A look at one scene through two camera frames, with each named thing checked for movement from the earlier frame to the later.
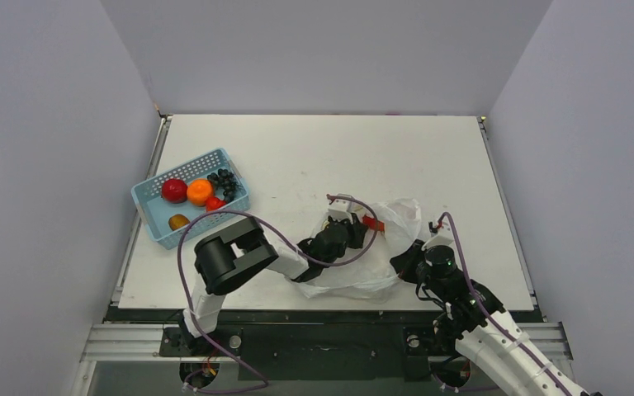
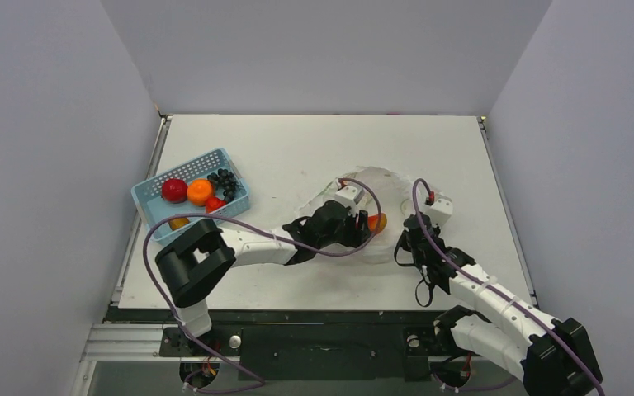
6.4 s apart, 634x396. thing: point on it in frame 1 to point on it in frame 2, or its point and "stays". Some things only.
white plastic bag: x=371 y=276 to x=384 y=194
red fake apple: x=174 y=190 stays
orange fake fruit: x=198 y=191 stays
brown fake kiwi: x=177 y=220 stays
